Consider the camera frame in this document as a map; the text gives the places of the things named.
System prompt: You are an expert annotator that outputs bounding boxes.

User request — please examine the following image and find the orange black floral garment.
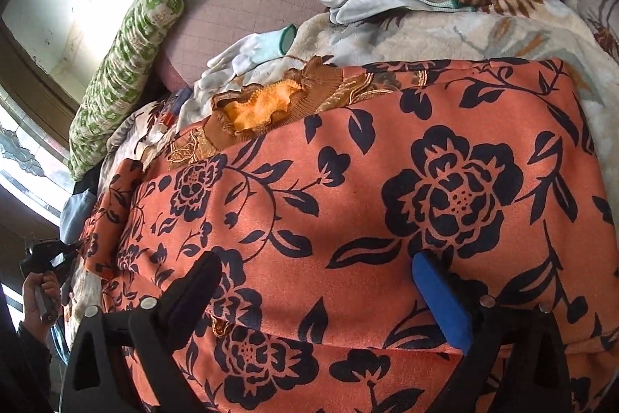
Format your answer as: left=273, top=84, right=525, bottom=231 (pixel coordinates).
left=83, top=57, right=618, bottom=412

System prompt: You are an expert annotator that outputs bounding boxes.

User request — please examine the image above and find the person's left hand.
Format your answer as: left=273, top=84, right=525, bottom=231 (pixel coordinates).
left=22, top=271, right=61, bottom=345

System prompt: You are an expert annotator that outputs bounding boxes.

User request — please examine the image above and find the blue folded cloth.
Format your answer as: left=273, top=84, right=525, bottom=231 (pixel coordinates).
left=59, top=190, right=96, bottom=244

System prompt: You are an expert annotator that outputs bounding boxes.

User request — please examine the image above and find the stained glass window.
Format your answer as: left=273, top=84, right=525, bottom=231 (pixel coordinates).
left=0, top=88, right=74, bottom=327

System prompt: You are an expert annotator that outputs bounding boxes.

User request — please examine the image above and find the small red blue packet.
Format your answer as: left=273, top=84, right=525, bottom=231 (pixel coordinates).
left=158, top=87, right=193, bottom=129

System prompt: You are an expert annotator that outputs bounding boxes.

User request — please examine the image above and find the green white patterned pillow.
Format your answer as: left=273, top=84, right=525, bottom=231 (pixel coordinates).
left=66, top=0, right=185, bottom=181

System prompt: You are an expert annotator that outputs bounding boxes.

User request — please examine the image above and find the white glove with teal cuff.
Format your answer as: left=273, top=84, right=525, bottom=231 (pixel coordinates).
left=194, top=24, right=297, bottom=96

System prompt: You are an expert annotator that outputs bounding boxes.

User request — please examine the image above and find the cream leaf-print fleece blanket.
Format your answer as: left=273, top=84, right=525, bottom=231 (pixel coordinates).
left=99, top=0, right=618, bottom=204

